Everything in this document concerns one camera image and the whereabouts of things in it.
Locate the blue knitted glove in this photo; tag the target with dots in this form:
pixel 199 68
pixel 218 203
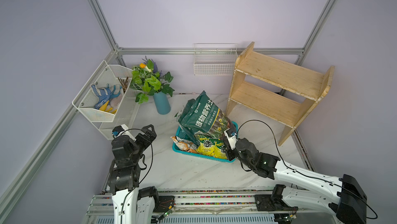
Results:
pixel 104 95

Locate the artificial green plant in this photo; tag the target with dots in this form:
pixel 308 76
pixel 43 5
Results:
pixel 148 80

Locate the orange silver snack-like bag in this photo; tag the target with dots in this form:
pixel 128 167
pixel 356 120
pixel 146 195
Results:
pixel 184 145

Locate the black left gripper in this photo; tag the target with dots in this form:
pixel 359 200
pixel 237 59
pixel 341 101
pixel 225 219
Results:
pixel 148 140

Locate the teal plastic basket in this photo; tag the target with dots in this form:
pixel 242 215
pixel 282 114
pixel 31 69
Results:
pixel 180 133

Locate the wooden two-tier shelf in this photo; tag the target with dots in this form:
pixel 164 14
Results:
pixel 311 85

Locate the white mesh corner rack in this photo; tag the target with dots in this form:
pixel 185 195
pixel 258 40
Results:
pixel 118 111

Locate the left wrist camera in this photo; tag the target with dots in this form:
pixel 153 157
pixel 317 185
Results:
pixel 122 130

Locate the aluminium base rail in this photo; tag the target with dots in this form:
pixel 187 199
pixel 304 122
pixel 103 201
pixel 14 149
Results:
pixel 235 207

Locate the aluminium frame post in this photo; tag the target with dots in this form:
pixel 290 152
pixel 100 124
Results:
pixel 324 15

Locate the teal vase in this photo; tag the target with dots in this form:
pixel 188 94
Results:
pixel 162 103

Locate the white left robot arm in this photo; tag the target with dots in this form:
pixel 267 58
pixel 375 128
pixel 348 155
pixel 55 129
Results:
pixel 132 204

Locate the dark green soil bag front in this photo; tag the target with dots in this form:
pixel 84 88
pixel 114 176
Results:
pixel 186 110

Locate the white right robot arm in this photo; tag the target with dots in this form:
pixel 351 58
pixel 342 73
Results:
pixel 341 197

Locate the dark green soil bag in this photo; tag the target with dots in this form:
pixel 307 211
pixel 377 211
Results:
pixel 186 110
pixel 205 118

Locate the yellow green fertilizer packet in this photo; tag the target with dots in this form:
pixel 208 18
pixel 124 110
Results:
pixel 219 150
pixel 207 145

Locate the white wire wall basket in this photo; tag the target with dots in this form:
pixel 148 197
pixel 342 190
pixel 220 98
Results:
pixel 214 59

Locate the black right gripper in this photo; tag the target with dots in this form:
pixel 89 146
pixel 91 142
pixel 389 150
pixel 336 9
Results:
pixel 228 151

